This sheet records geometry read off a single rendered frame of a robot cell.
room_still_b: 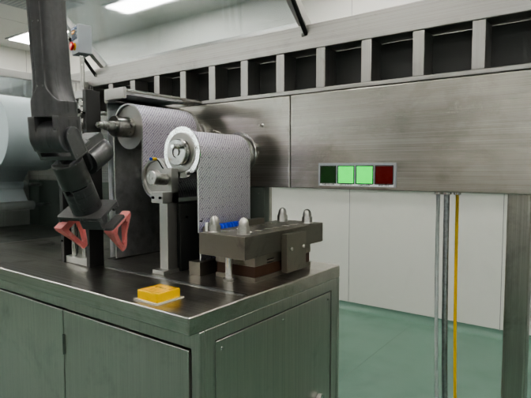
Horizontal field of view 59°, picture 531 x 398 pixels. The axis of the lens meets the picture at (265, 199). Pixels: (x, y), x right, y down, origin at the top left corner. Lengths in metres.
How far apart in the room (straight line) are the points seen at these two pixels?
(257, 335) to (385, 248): 2.83
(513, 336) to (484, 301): 2.28
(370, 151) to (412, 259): 2.54
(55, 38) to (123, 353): 0.73
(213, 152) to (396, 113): 0.53
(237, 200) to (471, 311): 2.66
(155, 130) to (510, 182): 1.03
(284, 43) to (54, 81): 0.89
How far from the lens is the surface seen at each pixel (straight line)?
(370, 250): 4.01
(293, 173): 1.53
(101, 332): 1.31
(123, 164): 1.65
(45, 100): 0.90
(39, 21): 0.92
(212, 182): 1.38
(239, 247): 1.21
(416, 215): 3.83
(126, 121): 1.55
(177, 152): 1.37
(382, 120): 1.40
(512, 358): 1.55
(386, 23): 1.45
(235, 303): 1.10
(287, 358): 1.34
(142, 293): 1.14
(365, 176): 1.40
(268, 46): 1.64
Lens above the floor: 1.21
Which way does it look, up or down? 4 degrees down
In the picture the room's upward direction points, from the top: straight up
